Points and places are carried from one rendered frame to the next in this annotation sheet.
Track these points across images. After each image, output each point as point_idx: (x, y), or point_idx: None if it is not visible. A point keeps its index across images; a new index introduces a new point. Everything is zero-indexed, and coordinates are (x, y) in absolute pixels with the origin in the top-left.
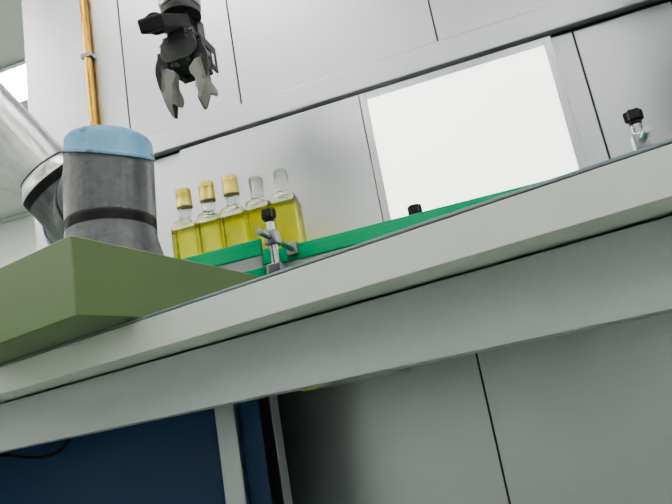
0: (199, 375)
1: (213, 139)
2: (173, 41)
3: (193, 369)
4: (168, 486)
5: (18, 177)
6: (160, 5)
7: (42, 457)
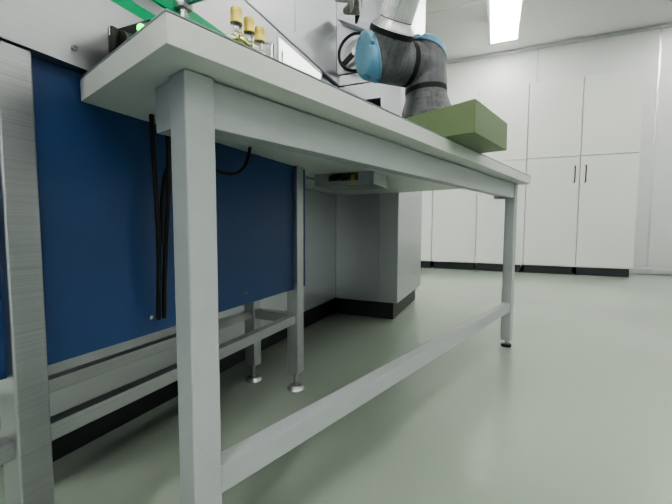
0: (469, 177)
1: None
2: None
3: (468, 174)
4: (272, 217)
5: (408, 20)
6: None
7: (226, 173)
